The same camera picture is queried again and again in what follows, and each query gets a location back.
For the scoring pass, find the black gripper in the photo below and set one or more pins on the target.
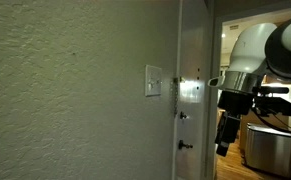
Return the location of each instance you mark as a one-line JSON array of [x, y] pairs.
[[235, 101]]

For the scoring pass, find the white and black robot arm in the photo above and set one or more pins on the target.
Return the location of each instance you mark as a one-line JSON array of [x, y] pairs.
[[251, 50]]

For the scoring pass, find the dark deadbolt thumb turn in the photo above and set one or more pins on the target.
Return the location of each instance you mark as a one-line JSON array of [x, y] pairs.
[[183, 115]]

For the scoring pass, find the stainless steel trash can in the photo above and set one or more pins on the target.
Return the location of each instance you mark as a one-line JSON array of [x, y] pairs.
[[270, 150]]

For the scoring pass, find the white door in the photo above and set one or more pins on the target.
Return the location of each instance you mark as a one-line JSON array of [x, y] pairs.
[[191, 50]]

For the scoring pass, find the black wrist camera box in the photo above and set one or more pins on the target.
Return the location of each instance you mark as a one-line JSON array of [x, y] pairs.
[[274, 103]]

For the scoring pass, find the white double switch wall plate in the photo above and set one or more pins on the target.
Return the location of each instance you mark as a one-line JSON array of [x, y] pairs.
[[153, 90]]

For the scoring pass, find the white toggle light switch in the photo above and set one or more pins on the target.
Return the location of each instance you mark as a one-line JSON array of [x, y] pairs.
[[150, 82]]

